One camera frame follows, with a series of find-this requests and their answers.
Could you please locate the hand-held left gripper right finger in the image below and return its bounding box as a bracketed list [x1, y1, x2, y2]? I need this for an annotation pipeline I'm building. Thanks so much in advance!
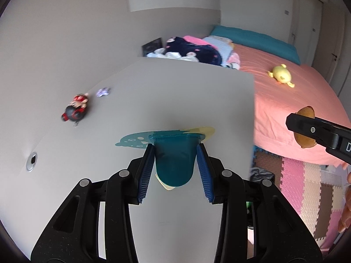
[196, 142, 322, 263]

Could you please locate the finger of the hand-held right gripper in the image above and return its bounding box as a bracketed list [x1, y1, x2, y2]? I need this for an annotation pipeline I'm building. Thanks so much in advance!
[285, 112, 342, 149]

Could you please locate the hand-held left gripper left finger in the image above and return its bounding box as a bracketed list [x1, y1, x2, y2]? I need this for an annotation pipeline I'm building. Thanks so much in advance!
[31, 142, 155, 263]

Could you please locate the brown rounded object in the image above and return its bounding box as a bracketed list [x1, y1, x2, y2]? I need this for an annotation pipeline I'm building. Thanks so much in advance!
[295, 105, 316, 149]

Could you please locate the teal cup with yellow lid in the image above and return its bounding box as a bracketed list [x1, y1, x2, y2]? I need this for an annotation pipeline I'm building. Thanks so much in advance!
[115, 126, 216, 192]

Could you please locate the black trash bin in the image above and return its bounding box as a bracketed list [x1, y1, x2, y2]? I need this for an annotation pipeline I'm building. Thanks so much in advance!
[250, 167, 275, 188]

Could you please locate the person's right hand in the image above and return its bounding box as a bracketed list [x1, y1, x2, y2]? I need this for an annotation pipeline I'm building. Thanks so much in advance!
[338, 171, 351, 235]

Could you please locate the bed with pink sheet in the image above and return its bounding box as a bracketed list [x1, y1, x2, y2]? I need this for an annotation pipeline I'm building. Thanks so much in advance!
[233, 44, 346, 167]

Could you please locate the yellow plush duck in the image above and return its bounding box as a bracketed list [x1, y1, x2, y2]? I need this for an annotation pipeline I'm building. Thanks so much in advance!
[268, 64, 295, 88]

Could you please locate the foam puzzle floor mat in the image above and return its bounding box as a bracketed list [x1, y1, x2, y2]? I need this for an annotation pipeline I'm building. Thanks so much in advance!
[247, 145, 351, 252]

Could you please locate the white desk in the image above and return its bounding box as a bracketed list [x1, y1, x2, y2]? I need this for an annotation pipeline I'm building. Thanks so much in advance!
[0, 57, 255, 263]

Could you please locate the white wardrobe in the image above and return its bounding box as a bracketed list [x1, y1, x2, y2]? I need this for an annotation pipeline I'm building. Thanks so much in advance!
[321, 0, 351, 96]

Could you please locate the red and black mouse figure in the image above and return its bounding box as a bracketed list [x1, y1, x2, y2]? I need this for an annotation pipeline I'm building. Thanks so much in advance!
[61, 93, 90, 126]

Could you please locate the white and pink folded cloth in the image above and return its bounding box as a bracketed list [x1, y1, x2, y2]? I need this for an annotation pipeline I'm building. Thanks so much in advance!
[223, 52, 241, 70]

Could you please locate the teal pillow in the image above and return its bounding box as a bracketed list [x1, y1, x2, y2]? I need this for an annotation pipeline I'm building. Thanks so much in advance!
[210, 25, 301, 66]

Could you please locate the white door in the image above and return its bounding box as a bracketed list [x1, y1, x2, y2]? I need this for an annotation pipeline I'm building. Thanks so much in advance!
[291, 0, 324, 52]

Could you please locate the light blue blanket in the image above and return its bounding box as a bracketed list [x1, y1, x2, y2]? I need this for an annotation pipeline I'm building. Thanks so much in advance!
[203, 35, 235, 62]

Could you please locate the navy patterned blanket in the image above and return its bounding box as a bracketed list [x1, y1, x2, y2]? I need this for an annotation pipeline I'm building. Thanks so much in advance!
[165, 36, 223, 66]

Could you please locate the white crumpled cloth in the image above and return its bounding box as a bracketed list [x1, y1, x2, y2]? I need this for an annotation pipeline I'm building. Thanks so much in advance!
[147, 48, 199, 63]

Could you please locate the dark box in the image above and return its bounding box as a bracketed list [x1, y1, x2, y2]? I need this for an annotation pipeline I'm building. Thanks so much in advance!
[142, 37, 163, 57]

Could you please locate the silver cable grommet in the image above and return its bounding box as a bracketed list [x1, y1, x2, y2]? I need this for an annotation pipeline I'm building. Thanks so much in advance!
[26, 152, 37, 172]

